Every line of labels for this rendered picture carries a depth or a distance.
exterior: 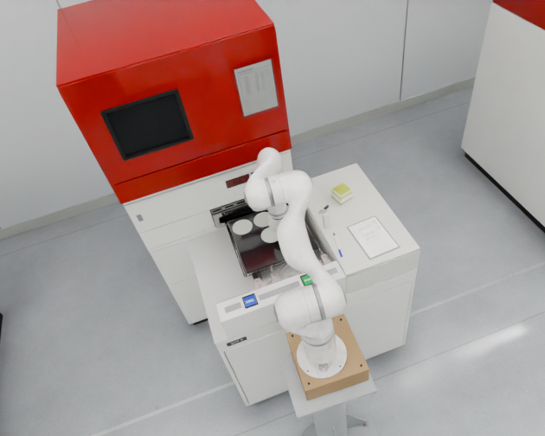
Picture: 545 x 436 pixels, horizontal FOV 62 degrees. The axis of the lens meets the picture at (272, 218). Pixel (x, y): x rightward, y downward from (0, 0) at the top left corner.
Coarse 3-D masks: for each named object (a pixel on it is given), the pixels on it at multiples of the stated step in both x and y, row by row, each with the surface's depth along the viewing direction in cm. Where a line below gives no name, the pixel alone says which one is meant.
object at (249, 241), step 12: (252, 216) 228; (252, 228) 223; (264, 228) 222; (240, 240) 218; (252, 240) 217; (312, 240) 212; (240, 252) 214; (252, 252) 213; (264, 252) 212; (276, 252) 211; (252, 264) 208; (264, 264) 207
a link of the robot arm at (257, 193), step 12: (264, 156) 156; (276, 156) 156; (264, 168) 152; (276, 168) 156; (252, 180) 148; (264, 180) 148; (252, 192) 146; (264, 192) 146; (252, 204) 148; (264, 204) 147
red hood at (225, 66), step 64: (128, 0) 201; (192, 0) 191; (64, 64) 166; (128, 64) 159; (192, 64) 166; (256, 64) 174; (128, 128) 176; (192, 128) 184; (256, 128) 194; (128, 192) 196
